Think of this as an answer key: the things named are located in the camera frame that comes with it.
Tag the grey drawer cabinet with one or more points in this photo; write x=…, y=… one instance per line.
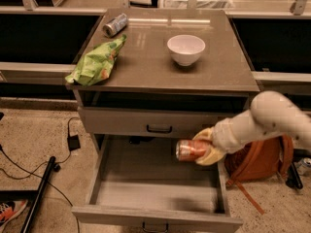
x=146, y=77

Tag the black object by backpack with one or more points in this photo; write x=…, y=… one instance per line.
x=293, y=180

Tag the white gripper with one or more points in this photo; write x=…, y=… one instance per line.
x=224, y=137

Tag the black power adapter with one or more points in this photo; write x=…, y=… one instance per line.
x=73, y=142

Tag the closed upper drawer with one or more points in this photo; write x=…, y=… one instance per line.
x=149, y=123

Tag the orange soda can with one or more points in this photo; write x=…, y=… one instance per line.
x=190, y=150

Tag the silver can on floor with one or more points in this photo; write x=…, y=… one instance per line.
x=303, y=166

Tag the green chip bag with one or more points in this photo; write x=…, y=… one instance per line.
x=97, y=65

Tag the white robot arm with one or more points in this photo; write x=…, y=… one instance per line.
x=270, y=115

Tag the orange backpack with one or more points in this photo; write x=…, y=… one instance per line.
x=257, y=161

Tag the silver blue soda can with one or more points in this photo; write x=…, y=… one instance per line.
x=115, y=25

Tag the open lower drawer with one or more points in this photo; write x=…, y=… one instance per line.
x=144, y=185

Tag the white bowl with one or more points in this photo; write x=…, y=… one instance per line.
x=185, y=49

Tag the black pole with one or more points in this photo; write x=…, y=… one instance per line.
x=38, y=197

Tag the orange white sneaker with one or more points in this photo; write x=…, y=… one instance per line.
x=10, y=210

